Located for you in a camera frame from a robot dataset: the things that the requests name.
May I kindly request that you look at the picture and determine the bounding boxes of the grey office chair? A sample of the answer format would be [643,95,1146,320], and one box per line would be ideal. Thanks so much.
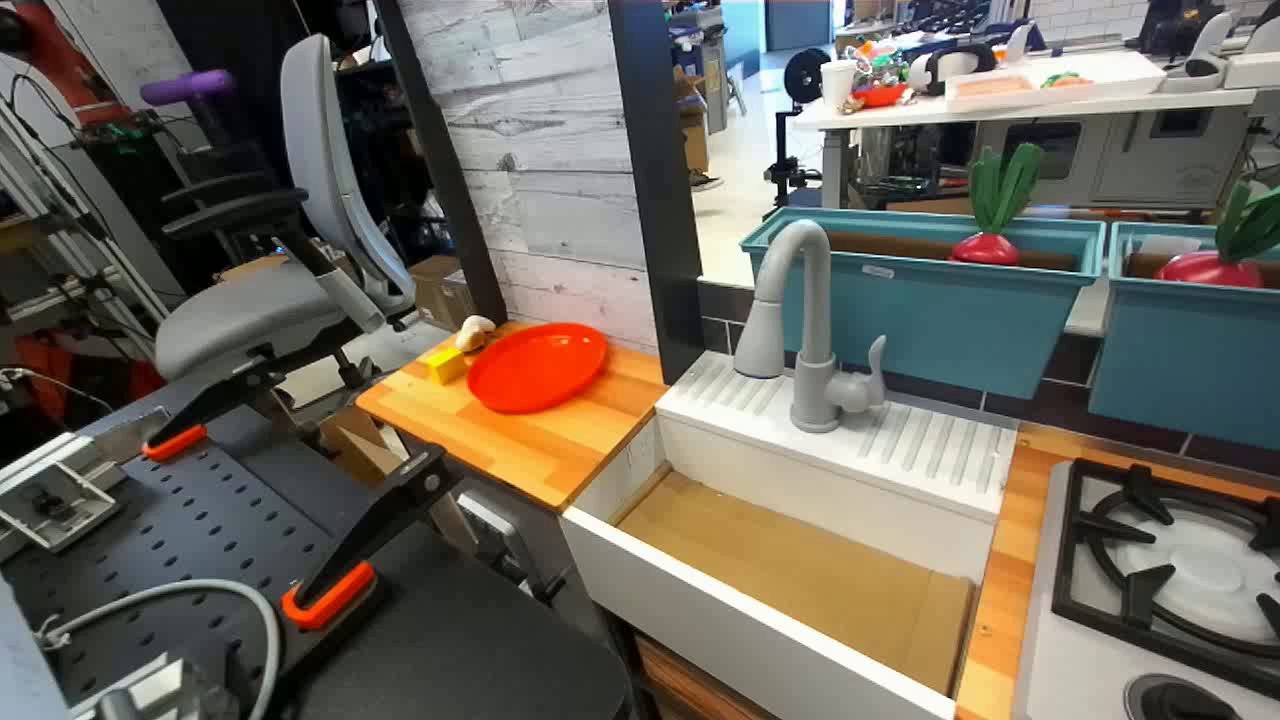
[154,31,417,381]

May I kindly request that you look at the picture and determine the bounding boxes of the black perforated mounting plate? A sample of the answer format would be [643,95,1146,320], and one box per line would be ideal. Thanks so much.
[0,400,631,720]

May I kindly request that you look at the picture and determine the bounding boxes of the left plush radish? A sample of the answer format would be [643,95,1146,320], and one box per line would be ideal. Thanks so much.
[953,142,1046,262]

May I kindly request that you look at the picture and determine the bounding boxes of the yellow block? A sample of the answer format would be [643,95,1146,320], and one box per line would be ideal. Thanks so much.
[426,339,470,383]

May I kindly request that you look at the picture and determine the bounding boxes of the grey toy faucet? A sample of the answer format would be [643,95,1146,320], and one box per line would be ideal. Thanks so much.
[733,220,890,433]

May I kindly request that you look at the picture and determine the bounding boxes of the left teal planter box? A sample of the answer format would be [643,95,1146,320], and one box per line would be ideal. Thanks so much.
[741,209,1108,400]

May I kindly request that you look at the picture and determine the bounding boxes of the white background table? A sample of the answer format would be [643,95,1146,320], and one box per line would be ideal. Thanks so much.
[802,51,1280,211]

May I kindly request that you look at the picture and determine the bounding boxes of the plush radish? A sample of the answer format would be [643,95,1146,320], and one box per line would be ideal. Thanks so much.
[1159,178,1280,287]
[953,142,1046,262]

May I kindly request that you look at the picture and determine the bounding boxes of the grey cable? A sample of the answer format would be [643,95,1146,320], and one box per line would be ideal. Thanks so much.
[36,576,287,720]

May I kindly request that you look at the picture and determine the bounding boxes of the white toy sink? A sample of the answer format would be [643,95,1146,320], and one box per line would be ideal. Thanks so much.
[560,351,1017,720]

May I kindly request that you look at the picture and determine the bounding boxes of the orange plate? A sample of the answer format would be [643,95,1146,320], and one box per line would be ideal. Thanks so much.
[470,324,611,417]

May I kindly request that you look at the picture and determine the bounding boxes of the toy stove top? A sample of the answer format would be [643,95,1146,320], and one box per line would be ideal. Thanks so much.
[1017,460,1280,720]

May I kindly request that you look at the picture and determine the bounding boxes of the black clamp orange handle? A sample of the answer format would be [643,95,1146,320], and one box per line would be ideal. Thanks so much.
[279,443,459,631]

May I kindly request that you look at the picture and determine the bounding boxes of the teal planter box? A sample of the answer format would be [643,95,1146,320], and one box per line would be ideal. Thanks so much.
[1087,220,1280,448]
[741,209,1108,400]

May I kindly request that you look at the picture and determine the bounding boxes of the right plush radish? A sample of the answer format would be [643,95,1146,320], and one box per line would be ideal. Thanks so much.
[1159,178,1280,287]

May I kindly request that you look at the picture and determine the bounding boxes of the small white plush toy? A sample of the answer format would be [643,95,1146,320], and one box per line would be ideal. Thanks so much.
[458,316,495,354]

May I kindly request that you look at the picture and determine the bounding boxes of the right teal planter box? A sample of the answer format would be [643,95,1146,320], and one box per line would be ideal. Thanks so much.
[1087,220,1280,448]

